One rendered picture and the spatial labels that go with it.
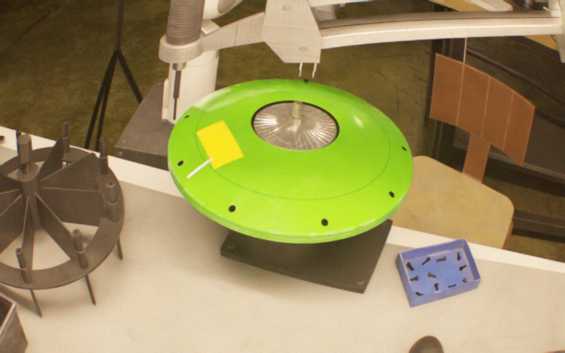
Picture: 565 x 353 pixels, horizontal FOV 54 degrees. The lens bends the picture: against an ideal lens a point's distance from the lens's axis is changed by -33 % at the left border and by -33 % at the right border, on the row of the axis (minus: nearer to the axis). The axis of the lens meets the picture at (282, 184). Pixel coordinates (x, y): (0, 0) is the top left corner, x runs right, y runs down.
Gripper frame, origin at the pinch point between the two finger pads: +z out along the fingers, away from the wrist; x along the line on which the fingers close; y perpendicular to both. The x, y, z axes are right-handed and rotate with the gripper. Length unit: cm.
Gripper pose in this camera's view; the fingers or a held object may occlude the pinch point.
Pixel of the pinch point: (306, 75)
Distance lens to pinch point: 108.7
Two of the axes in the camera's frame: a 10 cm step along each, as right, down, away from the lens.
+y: -0.1, -2.7, -9.6
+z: -1.5, 9.5, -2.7
